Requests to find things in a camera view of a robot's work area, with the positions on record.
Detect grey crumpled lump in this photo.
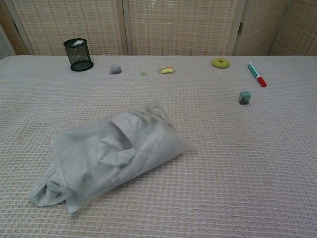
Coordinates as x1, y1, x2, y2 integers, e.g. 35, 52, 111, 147
109, 63, 122, 75

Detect yellow foam ring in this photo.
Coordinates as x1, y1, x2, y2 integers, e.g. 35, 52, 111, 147
211, 57, 230, 68

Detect pink white woven tablecloth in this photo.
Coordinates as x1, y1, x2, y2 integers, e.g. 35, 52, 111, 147
0, 55, 317, 238

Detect white grey clothes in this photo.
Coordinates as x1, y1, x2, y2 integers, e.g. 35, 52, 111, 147
27, 105, 184, 208

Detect black mesh pen holder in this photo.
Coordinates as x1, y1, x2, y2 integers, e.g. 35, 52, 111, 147
63, 38, 94, 72

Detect green marker with red cap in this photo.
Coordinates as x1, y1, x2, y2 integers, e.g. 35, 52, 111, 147
248, 63, 267, 88

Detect crumpled grey cloth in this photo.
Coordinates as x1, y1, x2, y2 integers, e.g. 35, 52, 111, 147
51, 99, 198, 214

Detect teal cube eraser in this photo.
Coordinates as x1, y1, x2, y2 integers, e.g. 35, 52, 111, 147
238, 90, 252, 106

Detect woven folding screen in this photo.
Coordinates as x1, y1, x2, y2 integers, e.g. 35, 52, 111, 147
0, 0, 317, 57

